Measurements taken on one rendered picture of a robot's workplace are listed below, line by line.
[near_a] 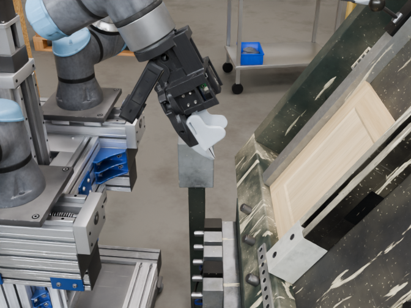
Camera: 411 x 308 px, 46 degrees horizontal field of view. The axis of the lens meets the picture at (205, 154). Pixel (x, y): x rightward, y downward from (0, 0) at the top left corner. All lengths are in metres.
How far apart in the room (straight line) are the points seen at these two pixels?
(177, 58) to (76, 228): 0.59
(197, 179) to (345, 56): 0.62
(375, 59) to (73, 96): 0.89
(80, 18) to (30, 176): 0.56
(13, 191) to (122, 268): 1.06
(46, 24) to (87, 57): 0.81
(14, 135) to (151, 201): 1.79
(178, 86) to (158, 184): 2.30
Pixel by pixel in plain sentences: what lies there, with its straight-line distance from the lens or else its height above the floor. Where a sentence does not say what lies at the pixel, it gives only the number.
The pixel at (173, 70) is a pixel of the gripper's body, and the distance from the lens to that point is 0.71.
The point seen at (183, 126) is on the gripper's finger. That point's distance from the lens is 0.71.
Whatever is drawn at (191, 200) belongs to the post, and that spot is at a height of 0.67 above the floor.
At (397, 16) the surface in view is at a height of 1.39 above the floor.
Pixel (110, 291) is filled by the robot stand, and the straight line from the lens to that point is 2.08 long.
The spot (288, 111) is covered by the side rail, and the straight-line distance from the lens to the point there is 1.59.
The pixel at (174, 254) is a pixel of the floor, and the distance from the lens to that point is 2.50.
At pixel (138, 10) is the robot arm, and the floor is 1.55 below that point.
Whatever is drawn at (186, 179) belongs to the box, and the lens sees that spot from 1.64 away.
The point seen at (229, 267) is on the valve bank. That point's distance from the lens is 1.39.
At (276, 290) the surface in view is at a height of 0.90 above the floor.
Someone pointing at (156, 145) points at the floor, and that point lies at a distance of 3.36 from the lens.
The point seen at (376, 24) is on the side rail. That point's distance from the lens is 1.54.
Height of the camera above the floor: 1.73
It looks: 32 degrees down
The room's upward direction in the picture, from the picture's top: straight up
